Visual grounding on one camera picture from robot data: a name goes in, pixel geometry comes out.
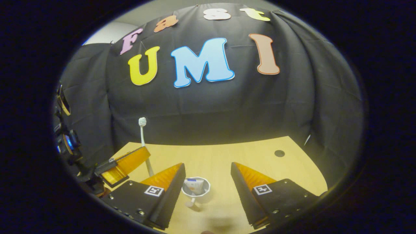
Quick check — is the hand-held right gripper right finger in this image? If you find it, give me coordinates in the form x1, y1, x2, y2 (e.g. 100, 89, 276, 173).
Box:
231, 162, 320, 229

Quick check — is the white toothbrush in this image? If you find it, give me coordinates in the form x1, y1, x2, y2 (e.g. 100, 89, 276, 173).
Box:
138, 117, 155, 177

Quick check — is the white cup with wooden handle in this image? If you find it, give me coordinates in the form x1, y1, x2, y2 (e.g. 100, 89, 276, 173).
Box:
181, 176, 211, 208

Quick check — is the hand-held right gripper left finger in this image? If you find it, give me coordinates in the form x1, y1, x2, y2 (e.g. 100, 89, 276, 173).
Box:
101, 162, 186, 230

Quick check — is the white toothpaste tube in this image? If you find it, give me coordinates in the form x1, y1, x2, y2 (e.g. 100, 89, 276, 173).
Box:
184, 178, 205, 195

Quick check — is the black backdrop cloth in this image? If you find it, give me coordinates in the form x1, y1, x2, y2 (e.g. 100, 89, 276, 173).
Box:
58, 3, 364, 189

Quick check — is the wooden desktop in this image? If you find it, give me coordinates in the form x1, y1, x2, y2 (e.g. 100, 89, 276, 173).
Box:
109, 136, 328, 234

